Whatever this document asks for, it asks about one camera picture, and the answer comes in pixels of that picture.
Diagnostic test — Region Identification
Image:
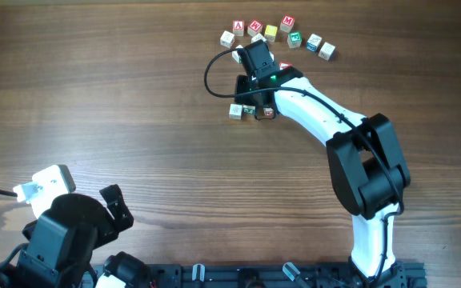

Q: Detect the red W wooden block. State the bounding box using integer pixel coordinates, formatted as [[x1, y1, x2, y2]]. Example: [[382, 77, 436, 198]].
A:
[[247, 19, 263, 37]]

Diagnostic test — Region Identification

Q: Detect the plain wooden block red side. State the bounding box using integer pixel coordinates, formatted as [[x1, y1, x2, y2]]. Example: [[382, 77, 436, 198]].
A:
[[219, 30, 235, 49]]

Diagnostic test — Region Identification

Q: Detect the red M wooden block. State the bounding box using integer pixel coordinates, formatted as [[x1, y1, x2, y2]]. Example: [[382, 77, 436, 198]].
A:
[[280, 14, 295, 33]]

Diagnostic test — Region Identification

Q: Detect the plain engraved wooden block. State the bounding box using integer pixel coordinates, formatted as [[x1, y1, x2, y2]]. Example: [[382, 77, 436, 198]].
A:
[[228, 103, 243, 120]]

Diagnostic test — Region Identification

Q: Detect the plain wooden block green side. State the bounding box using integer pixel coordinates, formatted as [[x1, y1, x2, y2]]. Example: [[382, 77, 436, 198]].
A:
[[263, 107, 275, 118]]

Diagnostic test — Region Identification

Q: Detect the red A wooden block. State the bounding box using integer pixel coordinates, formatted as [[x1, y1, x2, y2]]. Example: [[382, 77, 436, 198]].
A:
[[279, 62, 292, 70]]

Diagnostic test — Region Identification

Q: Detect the blue L wooden block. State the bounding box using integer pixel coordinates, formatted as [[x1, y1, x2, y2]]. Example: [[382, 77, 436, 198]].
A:
[[319, 42, 335, 61]]

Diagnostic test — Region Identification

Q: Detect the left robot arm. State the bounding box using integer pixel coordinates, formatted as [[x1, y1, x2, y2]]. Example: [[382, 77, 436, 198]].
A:
[[0, 185, 154, 287]]

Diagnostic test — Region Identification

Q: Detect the yellow wooden block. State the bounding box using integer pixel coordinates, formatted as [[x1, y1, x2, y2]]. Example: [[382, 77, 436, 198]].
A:
[[264, 25, 279, 43]]

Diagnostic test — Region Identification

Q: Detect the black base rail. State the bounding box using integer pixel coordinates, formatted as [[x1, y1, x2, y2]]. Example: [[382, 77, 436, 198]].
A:
[[90, 262, 427, 288]]

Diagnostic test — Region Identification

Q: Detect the blue H wooden block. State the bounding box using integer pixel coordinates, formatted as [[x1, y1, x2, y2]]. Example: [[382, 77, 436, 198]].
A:
[[251, 34, 267, 43]]

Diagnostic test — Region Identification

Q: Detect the red A block far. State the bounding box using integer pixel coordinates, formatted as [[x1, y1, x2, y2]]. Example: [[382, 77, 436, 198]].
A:
[[232, 20, 245, 37]]

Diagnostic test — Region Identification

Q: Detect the green J wooden block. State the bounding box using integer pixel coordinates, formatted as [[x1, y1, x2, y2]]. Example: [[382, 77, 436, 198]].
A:
[[243, 105, 255, 115]]

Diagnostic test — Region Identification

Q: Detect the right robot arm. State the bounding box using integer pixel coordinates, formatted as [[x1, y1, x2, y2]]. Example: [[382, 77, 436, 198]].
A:
[[236, 42, 410, 285]]

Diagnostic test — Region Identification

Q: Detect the green top wooden block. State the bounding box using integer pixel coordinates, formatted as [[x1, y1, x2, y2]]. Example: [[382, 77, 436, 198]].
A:
[[287, 31, 303, 49]]

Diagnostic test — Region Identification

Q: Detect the blue P wooden block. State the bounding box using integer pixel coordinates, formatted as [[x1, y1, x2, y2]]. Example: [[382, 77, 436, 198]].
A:
[[306, 34, 323, 53]]

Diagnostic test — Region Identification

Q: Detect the right camera cable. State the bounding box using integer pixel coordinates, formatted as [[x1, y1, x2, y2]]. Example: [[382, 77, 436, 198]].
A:
[[203, 46, 406, 287]]

